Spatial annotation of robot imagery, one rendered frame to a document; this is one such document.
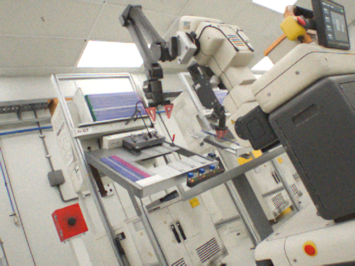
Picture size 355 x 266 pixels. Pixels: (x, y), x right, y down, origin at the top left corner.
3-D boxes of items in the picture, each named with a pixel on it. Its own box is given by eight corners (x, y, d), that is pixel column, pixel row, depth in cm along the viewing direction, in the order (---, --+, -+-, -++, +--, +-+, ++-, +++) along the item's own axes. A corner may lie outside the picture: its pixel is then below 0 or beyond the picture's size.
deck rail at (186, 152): (217, 169, 198) (219, 161, 196) (215, 170, 197) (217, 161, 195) (155, 142, 246) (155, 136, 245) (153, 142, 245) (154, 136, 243)
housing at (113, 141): (156, 145, 242) (157, 130, 238) (108, 156, 209) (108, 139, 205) (151, 142, 248) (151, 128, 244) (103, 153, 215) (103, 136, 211)
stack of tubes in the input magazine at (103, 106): (148, 114, 242) (136, 89, 249) (96, 121, 208) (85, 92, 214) (141, 121, 251) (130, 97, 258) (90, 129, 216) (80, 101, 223)
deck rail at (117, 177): (142, 197, 152) (142, 188, 150) (139, 199, 151) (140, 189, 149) (85, 158, 200) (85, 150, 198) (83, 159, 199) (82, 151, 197)
